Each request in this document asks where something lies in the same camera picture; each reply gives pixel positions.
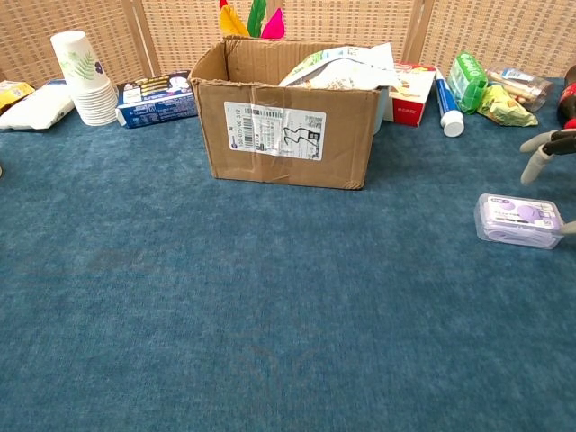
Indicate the yellow green snack pouch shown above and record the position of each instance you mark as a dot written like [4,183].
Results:
[501,108]

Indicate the red white biscuit box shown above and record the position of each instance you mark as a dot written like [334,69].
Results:
[411,101]

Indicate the colourful feather shuttlecock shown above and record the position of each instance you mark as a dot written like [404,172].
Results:
[273,24]

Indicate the stack of white paper cups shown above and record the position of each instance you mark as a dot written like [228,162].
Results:
[87,85]

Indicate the dark blue sanitary pad pack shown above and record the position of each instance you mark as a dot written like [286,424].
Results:
[153,105]

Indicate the green wet wipes pack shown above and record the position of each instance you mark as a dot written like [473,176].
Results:
[468,81]

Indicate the white soft pouch bag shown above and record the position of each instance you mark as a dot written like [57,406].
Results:
[36,112]

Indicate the brown cardboard shipping box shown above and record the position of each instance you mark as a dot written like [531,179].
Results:
[279,148]

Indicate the orange brown snack box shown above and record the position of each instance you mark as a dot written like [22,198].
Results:
[11,94]

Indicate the cola bottle with red cap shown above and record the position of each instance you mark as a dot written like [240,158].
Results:
[568,99]

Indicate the clear purple floss case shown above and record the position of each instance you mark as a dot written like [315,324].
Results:
[517,220]

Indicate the woven wooden folding screen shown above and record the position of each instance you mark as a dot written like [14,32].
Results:
[472,31]

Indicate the blue felt table cloth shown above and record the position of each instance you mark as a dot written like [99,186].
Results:
[252,292]

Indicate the light blue paper cup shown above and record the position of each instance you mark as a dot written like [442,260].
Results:
[380,112]

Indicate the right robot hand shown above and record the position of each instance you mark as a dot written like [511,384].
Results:
[558,144]

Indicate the blue white toothpaste tube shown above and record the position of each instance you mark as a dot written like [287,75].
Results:
[447,105]

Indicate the white crinkled snack bag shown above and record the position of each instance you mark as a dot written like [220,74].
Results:
[346,67]

